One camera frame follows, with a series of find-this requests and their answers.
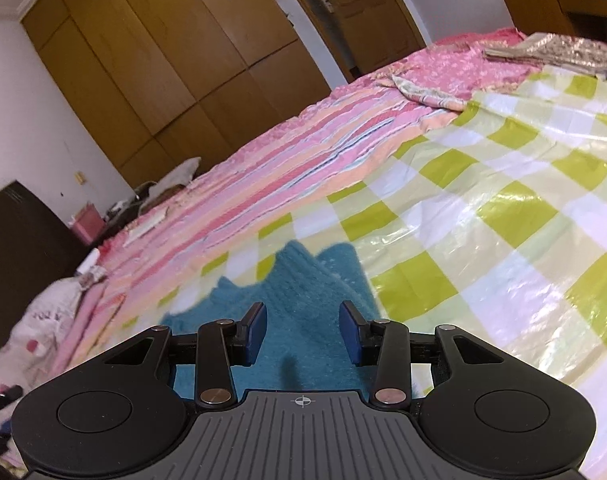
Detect brown wooden wardrobe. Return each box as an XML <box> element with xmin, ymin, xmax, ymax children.
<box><xmin>23</xmin><ymin>0</ymin><xmax>329</xmax><ymax>185</ymax></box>

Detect pink box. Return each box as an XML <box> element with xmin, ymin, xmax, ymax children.
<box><xmin>69</xmin><ymin>203</ymin><xmax>106</xmax><ymax>246</ymax></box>

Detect brown wooden door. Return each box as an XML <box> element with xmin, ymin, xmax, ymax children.
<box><xmin>297</xmin><ymin>0</ymin><xmax>426</xmax><ymax>81</ymax></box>

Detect pink striped bed cover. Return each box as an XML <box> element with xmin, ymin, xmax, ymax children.
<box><xmin>49</xmin><ymin>28</ymin><xmax>532</xmax><ymax>375</ymax></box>

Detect floral folded cloth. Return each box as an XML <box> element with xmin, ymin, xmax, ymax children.
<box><xmin>391</xmin><ymin>75</ymin><xmax>467</xmax><ymax>113</ymax></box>

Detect white pillow pink pattern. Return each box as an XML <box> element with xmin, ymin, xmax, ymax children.
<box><xmin>0</xmin><ymin>274</ymin><xmax>106</xmax><ymax>393</ymax></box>

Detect teal knitted sweater white flowers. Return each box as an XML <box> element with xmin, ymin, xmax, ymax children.
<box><xmin>162</xmin><ymin>240</ymin><xmax>379</xmax><ymax>396</ymax></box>

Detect green white checkered plastic sheet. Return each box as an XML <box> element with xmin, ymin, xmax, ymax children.
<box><xmin>112</xmin><ymin>67</ymin><xmax>607</xmax><ymax>479</ymax></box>

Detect dark wooden headboard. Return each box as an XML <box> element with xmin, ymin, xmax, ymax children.
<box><xmin>0</xmin><ymin>181</ymin><xmax>88</xmax><ymax>349</ymax></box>

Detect beige patterned folded cloth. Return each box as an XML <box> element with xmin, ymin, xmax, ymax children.
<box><xmin>485</xmin><ymin>32</ymin><xmax>607</xmax><ymax>80</ymax></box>

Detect white cloth on nightstand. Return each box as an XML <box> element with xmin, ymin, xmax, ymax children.
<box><xmin>148</xmin><ymin>157</ymin><xmax>202</xmax><ymax>200</ymax></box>

